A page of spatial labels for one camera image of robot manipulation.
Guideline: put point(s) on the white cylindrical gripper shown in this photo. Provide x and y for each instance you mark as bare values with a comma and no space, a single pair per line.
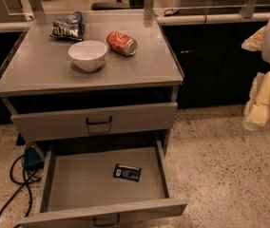
257,110

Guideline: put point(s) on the dark blue rxbar wrapper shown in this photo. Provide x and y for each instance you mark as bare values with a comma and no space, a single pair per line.
127,172

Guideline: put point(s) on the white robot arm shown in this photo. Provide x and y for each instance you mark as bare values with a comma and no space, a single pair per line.
265,51

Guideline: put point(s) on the dark counter cabinet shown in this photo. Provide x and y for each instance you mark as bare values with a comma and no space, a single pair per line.
217,70

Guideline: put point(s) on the open middle drawer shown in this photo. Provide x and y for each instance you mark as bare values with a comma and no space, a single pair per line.
78,189

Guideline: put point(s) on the grey drawer cabinet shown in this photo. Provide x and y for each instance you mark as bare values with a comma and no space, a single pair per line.
120,87

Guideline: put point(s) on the closed top drawer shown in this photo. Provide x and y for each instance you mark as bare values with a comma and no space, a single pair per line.
36,127

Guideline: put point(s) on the red soda can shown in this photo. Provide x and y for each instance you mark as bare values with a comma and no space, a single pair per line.
122,43

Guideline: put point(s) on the white ceramic bowl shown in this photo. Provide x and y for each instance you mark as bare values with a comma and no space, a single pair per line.
88,55

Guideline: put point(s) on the blue chip bag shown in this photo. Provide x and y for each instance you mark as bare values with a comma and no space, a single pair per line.
71,26

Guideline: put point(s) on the blue power box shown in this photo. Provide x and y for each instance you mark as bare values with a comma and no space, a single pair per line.
31,160

